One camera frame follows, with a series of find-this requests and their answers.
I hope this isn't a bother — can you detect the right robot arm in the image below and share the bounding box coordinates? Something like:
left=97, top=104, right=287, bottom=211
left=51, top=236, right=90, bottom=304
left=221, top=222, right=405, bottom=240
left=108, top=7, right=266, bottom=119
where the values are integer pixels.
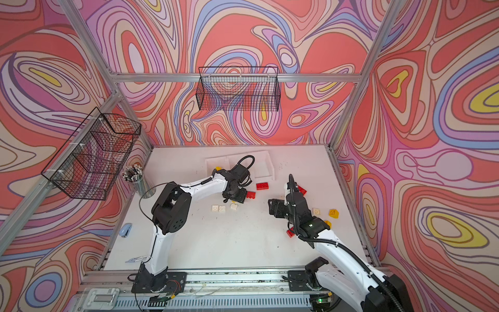
left=268, top=192, right=414, bottom=311

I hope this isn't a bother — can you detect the white box on rail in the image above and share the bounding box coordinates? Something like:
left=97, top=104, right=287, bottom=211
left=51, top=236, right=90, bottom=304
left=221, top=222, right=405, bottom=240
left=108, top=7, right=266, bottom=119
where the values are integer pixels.
left=82, top=288, right=120, bottom=311

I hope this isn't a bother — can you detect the white three-compartment bin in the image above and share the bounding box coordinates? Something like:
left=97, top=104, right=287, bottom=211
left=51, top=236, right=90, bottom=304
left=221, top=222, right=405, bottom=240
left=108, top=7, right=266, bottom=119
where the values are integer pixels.
left=204, top=150, right=276, bottom=184

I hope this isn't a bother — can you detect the back wire basket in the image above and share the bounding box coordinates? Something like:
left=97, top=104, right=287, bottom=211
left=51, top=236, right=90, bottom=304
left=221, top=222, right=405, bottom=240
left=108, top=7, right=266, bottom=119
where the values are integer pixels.
left=196, top=66, right=281, bottom=112

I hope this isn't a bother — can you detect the red flat lego near bin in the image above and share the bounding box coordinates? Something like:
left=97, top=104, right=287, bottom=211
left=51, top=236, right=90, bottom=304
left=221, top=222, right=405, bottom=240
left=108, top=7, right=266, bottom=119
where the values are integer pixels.
left=256, top=182, right=269, bottom=191

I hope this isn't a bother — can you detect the left wire basket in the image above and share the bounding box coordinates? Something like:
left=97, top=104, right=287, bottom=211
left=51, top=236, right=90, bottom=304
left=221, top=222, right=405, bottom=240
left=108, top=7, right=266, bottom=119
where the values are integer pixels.
left=41, top=108, right=142, bottom=201

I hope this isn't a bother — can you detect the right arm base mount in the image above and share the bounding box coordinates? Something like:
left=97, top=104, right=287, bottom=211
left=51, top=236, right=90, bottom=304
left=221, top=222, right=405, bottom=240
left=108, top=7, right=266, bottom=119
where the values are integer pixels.
left=282, top=257, right=329, bottom=292

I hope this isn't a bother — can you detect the blue stapler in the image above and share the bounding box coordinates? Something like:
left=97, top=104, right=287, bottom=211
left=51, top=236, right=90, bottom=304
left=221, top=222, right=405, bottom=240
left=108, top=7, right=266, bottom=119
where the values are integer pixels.
left=118, top=223, right=133, bottom=238

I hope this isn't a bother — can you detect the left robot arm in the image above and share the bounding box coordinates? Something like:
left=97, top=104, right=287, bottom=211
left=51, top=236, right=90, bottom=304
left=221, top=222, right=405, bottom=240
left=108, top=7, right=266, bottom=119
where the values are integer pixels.
left=144, top=164, right=252, bottom=277

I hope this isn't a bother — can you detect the clear cup of pens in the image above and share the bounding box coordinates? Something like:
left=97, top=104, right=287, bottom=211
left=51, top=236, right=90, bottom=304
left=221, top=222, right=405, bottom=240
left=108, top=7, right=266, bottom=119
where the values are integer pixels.
left=122, top=164, right=155, bottom=198

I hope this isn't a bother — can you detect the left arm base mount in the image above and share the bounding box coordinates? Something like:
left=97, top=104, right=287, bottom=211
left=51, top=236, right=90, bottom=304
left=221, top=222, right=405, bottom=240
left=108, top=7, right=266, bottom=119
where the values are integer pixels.
left=127, top=263, right=187, bottom=295

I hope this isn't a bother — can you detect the red lego brick front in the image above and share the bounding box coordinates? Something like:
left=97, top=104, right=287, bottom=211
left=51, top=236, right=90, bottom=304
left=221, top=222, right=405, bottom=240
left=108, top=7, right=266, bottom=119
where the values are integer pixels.
left=287, top=228, right=296, bottom=238

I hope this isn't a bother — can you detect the red arch lego piece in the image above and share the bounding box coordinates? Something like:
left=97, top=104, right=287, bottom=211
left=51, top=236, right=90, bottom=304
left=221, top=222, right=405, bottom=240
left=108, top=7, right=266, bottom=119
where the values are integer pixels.
left=298, top=185, right=307, bottom=196

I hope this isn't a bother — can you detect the yellow lego brick front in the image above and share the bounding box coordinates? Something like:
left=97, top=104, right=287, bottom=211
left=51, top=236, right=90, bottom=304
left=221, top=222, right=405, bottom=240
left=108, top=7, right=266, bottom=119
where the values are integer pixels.
left=328, top=209, right=339, bottom=219

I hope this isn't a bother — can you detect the wire basket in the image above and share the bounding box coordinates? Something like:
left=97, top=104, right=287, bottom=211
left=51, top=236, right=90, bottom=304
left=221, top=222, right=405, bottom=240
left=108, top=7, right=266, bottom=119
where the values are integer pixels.
left=196, top=66, right=281, bottom=112
left=41, top=108, right=142, bottom=201

